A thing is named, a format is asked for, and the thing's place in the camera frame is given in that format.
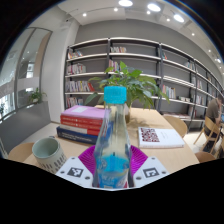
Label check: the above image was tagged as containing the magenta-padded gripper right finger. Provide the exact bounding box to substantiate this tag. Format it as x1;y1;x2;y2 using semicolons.
129;144;170;189

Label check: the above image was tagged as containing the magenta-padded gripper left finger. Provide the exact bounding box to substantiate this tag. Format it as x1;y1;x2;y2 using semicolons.
55;144;98;189

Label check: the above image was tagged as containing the clear bottle with blue cap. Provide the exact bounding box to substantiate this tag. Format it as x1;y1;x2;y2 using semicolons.
92;85;134;190

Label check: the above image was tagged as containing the pale green patterned cup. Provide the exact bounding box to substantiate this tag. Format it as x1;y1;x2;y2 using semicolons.
31;137;68;175

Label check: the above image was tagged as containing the dark blue book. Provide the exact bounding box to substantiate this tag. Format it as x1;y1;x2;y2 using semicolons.
56;125;100;146

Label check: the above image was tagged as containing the white book with square print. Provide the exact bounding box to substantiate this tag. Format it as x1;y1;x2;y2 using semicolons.
137;126;186;149

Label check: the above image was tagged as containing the red and white book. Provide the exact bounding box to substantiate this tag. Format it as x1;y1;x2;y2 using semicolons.
59;123;102;137

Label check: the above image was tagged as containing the pink-covered book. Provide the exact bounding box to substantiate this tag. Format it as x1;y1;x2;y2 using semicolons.
60;105;107;121

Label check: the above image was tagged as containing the slatted wooden chair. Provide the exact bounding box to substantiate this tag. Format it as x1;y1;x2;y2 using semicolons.
193;115;223;153

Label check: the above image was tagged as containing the small potted plant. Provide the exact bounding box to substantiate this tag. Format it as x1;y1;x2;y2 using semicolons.
27;87;48;105

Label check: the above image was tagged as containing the person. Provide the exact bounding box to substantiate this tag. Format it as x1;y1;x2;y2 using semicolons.
203;96;224;148

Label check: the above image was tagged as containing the green potted plant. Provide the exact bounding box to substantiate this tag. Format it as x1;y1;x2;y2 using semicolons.
83;60;170;124

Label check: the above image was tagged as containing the grey shelf unit with books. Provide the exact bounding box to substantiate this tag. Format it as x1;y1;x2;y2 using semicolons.
64;36;224;123

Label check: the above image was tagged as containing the group of ceiling lights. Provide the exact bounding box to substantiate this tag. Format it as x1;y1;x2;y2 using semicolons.
81;0;223;64

